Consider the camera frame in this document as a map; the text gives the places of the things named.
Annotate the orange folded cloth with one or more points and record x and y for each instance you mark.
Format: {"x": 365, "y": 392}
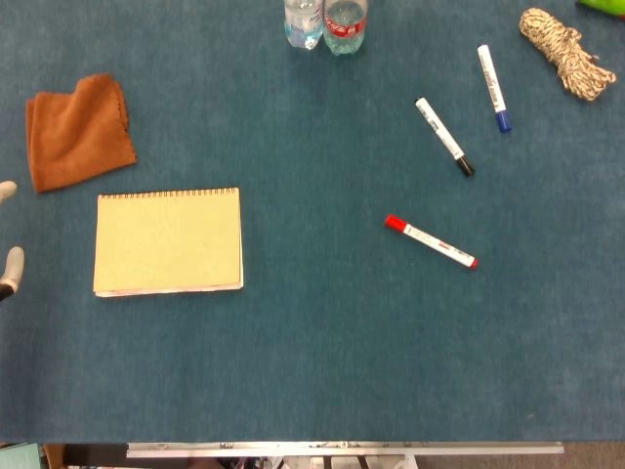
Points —
{"x": 78, "y": 132}

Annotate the green chip can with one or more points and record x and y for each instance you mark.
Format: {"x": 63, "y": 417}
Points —
{"x": 605, "y": 5}

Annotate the blue cap white marker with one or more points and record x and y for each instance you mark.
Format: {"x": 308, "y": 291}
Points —
{"x": 493, "y": 85}

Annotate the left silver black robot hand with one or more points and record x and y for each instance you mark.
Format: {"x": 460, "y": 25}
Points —
{"x": 14, "y": 266}

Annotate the red label clear bottle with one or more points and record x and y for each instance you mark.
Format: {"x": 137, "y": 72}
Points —
{"x": 344, "y": 29}

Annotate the black cap white marker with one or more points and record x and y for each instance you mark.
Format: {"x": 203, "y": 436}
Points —
{"x": 444, "y": 137}

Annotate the red cap white marker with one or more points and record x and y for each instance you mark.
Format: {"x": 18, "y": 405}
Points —
{"x": 429, "y": 242}

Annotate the brown cardboard piece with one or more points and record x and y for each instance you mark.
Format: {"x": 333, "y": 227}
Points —
{"x": 54, "y": 456}

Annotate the aluminium table edge rail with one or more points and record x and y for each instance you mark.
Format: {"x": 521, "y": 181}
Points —
{"x": 342, "y": 449}

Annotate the yellow spiral notebook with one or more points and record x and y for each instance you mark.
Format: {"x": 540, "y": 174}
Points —
{"x": 168, "y": 242}

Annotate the blue label water bottle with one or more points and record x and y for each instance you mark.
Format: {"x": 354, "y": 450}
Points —
{"x": 300, "y": 29}

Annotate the blue felt table cover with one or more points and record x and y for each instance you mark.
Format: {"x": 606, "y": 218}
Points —
{"x": 312, "y": 342}

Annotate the teal flat panel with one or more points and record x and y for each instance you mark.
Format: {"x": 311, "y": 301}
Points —
{"x": 19, "y": 456}

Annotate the white metal frame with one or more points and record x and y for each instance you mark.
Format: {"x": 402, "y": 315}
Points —
{"x": 303, "y": 462}

